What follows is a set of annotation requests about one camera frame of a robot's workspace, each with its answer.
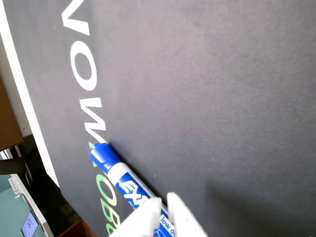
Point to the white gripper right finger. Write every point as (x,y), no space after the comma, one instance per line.
(184,219)

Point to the dark grey WOWROBO mat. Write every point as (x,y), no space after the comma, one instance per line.
(197,98)

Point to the brown cardboard box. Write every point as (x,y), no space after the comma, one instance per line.
(8,118)

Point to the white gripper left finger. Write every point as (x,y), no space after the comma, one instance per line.
(140,219)

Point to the reddish brown wooden furniture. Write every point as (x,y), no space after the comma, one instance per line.
(79,230)

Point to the blue whiteboard marker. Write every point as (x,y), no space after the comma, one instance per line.
(128,182)

